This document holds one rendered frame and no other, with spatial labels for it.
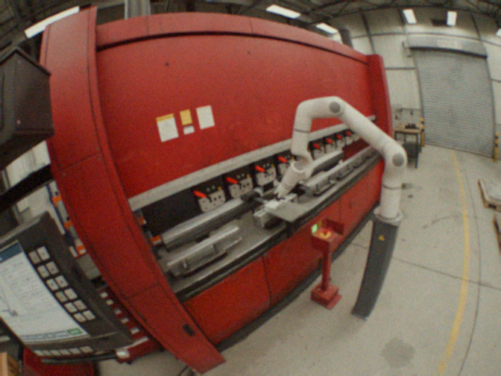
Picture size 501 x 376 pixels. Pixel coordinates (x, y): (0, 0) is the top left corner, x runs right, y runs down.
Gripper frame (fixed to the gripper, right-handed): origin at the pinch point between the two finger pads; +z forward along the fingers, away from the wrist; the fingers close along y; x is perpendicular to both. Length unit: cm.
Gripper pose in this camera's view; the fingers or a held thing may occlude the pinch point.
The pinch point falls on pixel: (278, 198)
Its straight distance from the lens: 136.5
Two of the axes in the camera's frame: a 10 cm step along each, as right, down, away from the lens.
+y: -7.8, 3.6, -5.2
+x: 5.8, 7.3, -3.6
